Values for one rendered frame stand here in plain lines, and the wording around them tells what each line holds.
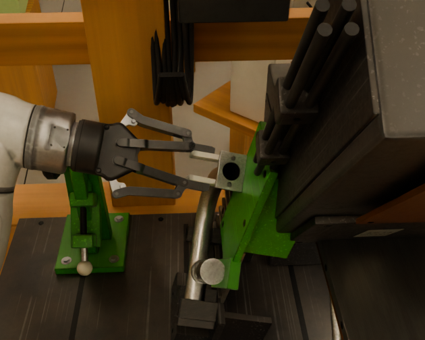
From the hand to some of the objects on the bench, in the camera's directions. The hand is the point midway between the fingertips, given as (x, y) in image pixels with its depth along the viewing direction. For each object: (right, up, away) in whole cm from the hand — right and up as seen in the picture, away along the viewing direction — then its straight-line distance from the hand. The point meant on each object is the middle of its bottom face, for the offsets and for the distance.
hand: (212, 170), depth 80 cm
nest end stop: (-3, -27, +10) cm, 29 cm away
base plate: (+15, -23, +21) cm, 35 cm away
